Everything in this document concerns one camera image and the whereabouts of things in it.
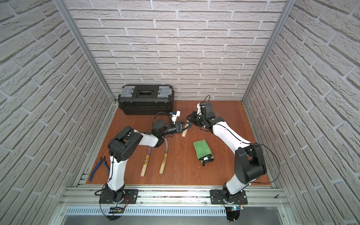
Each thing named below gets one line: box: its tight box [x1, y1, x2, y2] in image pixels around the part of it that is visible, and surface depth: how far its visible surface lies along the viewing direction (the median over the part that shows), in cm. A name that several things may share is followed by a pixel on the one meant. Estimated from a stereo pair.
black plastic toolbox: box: [117, 84, 175, 116], surface depth 102 cm
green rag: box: [193, 139, 215, 164], surface depth 89 cm
